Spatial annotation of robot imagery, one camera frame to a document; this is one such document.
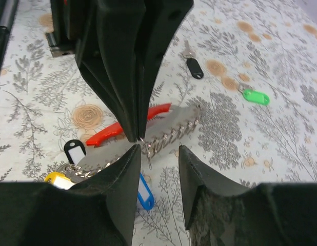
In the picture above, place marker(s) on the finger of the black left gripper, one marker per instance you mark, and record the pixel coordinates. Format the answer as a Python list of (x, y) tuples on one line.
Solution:
[(162, 19)]

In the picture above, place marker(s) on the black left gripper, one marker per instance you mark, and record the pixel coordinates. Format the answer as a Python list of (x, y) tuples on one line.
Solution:
[(103, 36)]

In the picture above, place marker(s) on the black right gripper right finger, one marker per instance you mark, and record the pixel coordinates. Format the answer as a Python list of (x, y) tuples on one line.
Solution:
[(220, 211)]

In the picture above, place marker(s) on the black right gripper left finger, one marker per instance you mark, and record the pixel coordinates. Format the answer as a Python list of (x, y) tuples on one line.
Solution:
[(97, 211)]

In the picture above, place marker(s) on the blue key tag with key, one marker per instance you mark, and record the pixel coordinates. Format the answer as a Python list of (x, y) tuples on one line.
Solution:
[(145, 198)]

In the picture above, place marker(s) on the red-handled metal key organizer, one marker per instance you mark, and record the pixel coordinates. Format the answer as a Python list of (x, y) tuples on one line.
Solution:
[(162, 131)]

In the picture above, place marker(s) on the green key tag with key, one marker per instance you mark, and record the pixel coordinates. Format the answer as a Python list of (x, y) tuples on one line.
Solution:
[(253, 96)]

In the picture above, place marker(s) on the black key tag with key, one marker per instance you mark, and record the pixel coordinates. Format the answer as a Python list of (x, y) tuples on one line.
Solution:
[(191, 62)]

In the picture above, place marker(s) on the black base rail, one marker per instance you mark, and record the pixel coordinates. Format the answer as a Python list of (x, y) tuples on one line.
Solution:
[(8, 9)]

